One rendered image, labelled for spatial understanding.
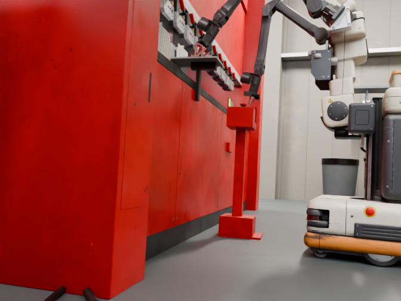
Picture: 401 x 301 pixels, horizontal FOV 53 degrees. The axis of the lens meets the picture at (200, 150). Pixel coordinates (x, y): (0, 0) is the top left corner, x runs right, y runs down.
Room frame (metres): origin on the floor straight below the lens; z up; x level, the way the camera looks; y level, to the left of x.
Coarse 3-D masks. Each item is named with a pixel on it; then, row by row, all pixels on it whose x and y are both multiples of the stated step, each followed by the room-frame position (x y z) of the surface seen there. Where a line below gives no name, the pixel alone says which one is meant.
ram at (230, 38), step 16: (192, 0) 2.46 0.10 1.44; (208, 0) 2.83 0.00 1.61; (224, 0) 3.33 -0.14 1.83; (208, 16) 2.85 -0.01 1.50; (240, 16) 4.09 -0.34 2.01; (224, 32) 3.39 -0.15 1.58; (240, 32) 4.14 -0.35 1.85; (224, 48) 3.42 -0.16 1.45; (240, 48) 4.18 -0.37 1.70; (240, 64) 4.23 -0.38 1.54
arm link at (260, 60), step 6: (264, 6) 2.47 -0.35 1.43; (264, 12) 2.47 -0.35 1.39; (264, 18) 2.50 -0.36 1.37; (270, 18) 2.50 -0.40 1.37; (264, 24) 2.50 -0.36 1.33; (264, 30) 2.50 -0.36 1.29; (264, 36) 2.50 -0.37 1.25; (258, 42) 2.51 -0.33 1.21; (264, 42) 2.50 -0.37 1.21; (258, 48) 2.51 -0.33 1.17; (264, 48) 2.50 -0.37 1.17; (258, 54) 2.51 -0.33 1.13; (264, 54) 2.50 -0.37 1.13; (258, 60) 2.50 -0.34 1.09; (264, 60) 2.51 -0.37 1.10; (264, 66) 2.54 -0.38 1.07
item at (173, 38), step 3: (171, 30) 2.24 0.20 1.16; (174, 30) 2.26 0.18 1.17; (171, 33) 2.24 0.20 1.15; (174, 33) 2.26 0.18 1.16; (177, 33) 2.31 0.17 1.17; (171, 36) 2.24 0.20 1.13; (174, 36) 2.27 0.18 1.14; (177, 36) 2.32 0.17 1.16; (171, 39) 2.24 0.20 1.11; (174, 39) 2.27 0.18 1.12; (177, 39) 2.32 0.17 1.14; (171, 42) 2.25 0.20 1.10; (174, 42) 2.27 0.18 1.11; (177, 42) 2.32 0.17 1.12; (171, 45) 2.25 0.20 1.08; (174, 45) 2.30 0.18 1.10; (177, 45) 2.33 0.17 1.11; (174, 48) 2.31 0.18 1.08
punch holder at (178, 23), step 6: (174, 6) 2.19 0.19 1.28; (174, 12) 2.19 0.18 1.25; (180, 12) 2.25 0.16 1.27; (174, 18) 2.19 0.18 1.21; (180, 18) 2.24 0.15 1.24; (162, 24) 2.21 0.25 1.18; (168, 24) 2.20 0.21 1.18; (174, 24) 2.20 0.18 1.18; (180, 24) 2.25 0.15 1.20; (168, 30) 2.28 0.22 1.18; (180, 30) 2.27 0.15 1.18
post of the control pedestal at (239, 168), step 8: (240, 128) 2.47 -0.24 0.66; (240, 136) 2.47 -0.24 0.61; (240, 144) 2.47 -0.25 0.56; (240, 152) 2.47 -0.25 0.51; (240, 160) 2.47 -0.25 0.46; (240, 168) 2.47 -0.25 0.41; (240, 176) 2.47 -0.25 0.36; (240, 184) 2.47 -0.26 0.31; (240, 192) 2.47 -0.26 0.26; (240, 200) 2.47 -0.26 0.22; (232, 208) 2.48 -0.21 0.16; (240, 208) 2.47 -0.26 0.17
